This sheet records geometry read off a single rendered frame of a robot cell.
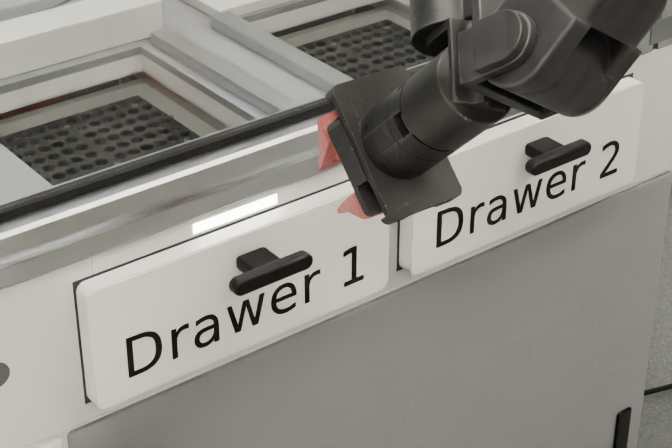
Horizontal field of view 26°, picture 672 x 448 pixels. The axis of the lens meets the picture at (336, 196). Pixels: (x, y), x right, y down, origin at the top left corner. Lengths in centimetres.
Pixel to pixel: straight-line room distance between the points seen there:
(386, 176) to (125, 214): 21
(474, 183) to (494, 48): 44
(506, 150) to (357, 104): 33
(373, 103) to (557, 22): 19
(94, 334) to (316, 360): 26
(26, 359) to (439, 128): 37
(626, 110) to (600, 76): 52
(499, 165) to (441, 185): 30
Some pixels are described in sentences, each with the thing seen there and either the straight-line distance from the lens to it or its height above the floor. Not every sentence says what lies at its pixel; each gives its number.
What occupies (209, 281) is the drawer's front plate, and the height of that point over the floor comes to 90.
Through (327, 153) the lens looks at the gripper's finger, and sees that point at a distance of 104.
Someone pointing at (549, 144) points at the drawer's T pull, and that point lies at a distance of 133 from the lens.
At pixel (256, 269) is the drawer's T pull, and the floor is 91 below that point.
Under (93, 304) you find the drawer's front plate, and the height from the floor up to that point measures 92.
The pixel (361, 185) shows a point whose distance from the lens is 100.
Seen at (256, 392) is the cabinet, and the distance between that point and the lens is 126.
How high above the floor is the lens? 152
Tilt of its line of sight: 30 degrees down
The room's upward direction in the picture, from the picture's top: straight up
